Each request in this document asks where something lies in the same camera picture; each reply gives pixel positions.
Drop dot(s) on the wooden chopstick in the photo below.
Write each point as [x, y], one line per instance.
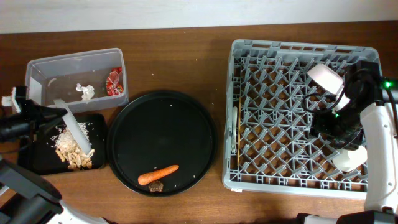
[239, 135]

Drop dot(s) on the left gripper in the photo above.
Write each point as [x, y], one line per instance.
[43, 111]

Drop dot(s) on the white plastic fork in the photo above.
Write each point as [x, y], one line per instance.
[234, 129]

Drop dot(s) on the grey dishwasher rack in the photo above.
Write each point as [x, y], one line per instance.
[277, 154]

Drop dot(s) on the white tissue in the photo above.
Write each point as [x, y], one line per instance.
[87, 91]

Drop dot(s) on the round black serving tray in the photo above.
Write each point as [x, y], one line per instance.
[158, 130]

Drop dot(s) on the grey plate with rice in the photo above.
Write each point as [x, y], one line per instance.
[74, 127]

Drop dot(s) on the black rectangular tray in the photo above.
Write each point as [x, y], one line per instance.
[40, 157]

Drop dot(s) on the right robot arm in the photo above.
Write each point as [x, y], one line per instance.
[380, 128]

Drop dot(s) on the white cup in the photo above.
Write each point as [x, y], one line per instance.
[347, 160]

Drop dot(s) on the orange carrot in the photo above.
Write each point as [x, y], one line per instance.
[147, 178]

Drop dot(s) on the pile of rice and shells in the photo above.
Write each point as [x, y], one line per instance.
[68, 150]

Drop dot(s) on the brown food scrap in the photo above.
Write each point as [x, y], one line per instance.
[156, 186]

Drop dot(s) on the red snack wrapper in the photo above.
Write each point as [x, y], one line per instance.
[113, 86]

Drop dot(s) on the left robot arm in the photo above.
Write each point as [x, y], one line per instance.
[36, 200]

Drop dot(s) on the clear plastic waste bin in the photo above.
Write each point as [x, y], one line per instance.
[56, 78]

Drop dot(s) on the pink bowl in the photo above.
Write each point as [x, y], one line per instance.
[328, 79]

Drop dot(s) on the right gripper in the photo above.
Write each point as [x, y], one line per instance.
[319, 123]

